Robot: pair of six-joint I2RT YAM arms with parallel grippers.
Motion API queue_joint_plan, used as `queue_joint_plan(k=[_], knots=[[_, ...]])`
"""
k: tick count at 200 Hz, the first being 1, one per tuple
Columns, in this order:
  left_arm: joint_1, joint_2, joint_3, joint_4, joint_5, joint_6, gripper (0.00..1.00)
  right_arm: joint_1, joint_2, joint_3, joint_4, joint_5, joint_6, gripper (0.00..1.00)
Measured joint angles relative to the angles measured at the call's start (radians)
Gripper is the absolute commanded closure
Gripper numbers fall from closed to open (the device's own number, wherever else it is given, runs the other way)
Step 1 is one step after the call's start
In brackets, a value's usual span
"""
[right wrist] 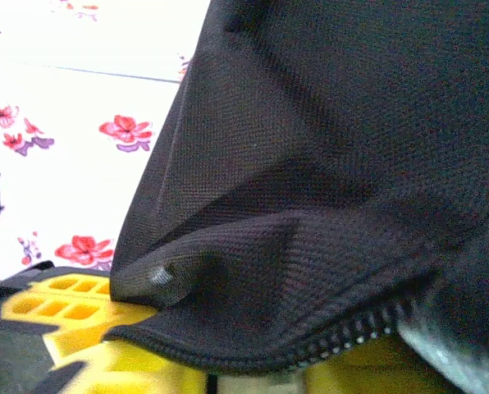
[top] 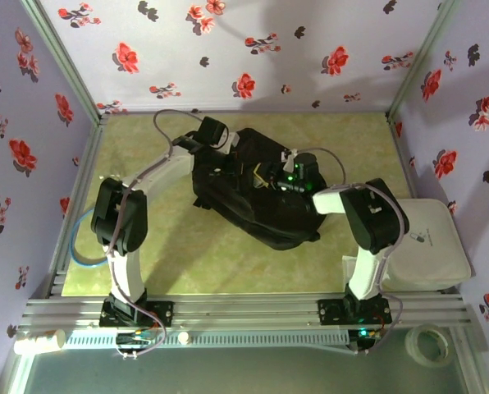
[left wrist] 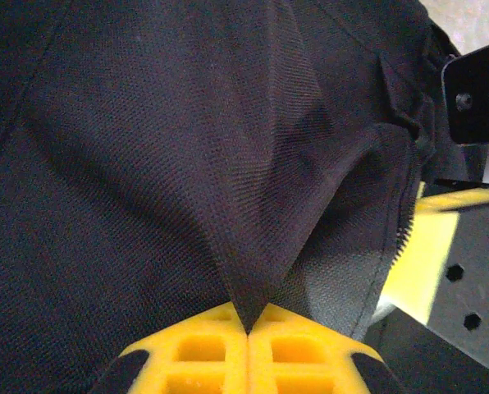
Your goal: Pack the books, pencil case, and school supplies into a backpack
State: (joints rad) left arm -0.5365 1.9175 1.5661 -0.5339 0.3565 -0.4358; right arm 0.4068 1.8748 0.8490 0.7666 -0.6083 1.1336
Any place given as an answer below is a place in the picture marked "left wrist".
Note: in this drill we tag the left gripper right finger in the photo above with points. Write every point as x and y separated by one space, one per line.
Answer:
302 361

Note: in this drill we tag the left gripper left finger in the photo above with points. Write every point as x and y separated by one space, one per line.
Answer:
203 361

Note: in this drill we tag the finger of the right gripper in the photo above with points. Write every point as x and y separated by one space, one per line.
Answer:
478 98
478 287

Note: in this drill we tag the yellow book with boy print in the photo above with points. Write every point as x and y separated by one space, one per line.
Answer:
421 262

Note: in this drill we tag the black backpack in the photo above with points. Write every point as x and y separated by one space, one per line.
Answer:
187 164

